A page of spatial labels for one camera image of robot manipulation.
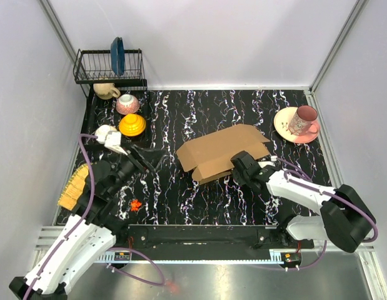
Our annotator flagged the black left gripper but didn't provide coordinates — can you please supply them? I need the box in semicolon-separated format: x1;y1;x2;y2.
108;144;167;198

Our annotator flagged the brown cardboard box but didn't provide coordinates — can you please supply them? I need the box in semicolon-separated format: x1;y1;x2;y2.
176;124;270;185

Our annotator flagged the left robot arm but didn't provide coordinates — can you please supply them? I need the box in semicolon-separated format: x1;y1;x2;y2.
9;145;165;299

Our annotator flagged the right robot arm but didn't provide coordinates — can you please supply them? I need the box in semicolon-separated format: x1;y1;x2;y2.
231;151;378;253

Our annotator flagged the yellow ribbed bowl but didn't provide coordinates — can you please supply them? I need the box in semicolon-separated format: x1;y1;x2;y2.
119;114;146;137

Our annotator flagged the orange red small toy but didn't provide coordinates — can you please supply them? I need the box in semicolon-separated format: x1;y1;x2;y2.
130;199;142;212

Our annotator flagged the white flower-shaped bowl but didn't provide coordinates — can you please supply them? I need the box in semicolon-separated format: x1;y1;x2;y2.
94;124;117;144

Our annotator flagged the pink patterned bowl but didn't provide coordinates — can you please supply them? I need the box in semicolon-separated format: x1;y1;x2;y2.
116;94;140;115

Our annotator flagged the cream pink floral plate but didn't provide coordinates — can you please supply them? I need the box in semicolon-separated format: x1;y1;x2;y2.
273;107;320;144

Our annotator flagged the black dish rack tray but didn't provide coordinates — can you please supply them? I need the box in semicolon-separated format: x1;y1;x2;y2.
73;49;151;148

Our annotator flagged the pink patterned mug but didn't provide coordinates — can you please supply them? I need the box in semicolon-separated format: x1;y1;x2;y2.
288;106;319;136

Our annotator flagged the yellow bamboo mat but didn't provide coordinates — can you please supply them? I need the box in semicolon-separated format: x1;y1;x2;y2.
58;164;89;211

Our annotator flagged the cream ceramic mug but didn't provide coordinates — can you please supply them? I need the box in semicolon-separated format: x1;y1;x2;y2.
93;83;121;100

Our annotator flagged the blue plate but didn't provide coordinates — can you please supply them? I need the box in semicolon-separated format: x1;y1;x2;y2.
110;37;125;77

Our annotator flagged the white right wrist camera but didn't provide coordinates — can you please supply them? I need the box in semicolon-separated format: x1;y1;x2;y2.
258;156;278;168

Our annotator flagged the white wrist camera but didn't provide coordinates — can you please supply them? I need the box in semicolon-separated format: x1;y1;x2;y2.
104;131;128;156
258;156;278;168

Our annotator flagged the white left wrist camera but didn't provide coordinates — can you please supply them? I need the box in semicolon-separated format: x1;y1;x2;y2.
104;131;128;156

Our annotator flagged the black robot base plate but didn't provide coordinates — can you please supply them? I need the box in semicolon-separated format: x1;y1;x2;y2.
107;225;314;266

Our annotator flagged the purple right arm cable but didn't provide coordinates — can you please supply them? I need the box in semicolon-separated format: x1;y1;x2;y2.
252;157;379;271

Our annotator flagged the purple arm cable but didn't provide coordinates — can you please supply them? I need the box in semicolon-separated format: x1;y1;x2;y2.
252;157;379;271
24;133;166;300

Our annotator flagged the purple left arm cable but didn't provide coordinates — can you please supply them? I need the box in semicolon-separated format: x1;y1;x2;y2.
24;133;166;300

